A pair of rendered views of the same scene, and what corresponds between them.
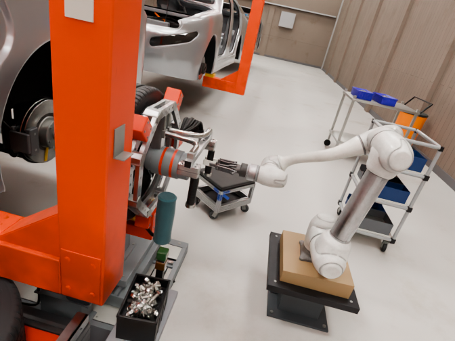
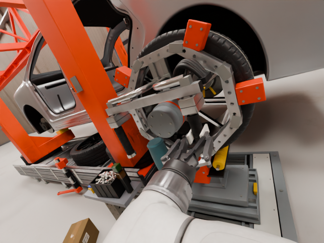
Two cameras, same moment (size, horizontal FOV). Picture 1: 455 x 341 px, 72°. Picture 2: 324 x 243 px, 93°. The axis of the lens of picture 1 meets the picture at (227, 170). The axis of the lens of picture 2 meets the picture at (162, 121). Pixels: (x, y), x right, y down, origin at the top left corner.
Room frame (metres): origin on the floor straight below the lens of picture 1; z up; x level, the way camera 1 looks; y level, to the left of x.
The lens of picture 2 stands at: (1.66, -0.32, 1.06)
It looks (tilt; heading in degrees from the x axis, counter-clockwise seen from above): 19 degrees down; 121
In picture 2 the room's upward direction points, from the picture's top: 22 degrees counter-clockwise
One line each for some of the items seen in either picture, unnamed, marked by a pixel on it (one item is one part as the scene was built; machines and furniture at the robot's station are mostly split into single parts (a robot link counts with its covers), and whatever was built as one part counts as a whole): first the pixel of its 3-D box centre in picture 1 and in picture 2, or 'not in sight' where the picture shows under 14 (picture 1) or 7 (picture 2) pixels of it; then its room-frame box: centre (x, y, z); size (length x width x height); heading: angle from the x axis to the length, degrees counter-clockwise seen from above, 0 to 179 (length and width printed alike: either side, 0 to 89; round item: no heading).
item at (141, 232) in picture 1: (142, 218); (199, 162); (1.37, 0.39, 0.48); 0.16 x 0.12 x 0.17; 86
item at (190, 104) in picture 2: (207, 143); (192, 101); (1.52, 0.13, 0.93); 0.09 x 0.05 x 0.05; 86
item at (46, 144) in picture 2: not in sight; (52, 137); (-1.05, 0.89, 0.69); 0.52 x 0.17 x 0.35; 86
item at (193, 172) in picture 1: (189, 168); (118, 117); (1.18, 0.16, 0.93); 0.09 x 0.05 x 0.05; 86
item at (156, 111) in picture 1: (156, 158); (176, 107); (1.36, 0.35, 0.85); 0.54 x 0.07 x 0.54; 176
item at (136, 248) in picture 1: (118, 236); (211, 168); (1.38, 0.52, 0.32); 0.40 x 0.30 x 0.28; 176
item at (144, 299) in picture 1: (144, 306); (110, 182); (0.81, 0.19, 0.51); 0.20 x 0.14 x 0.13; 1
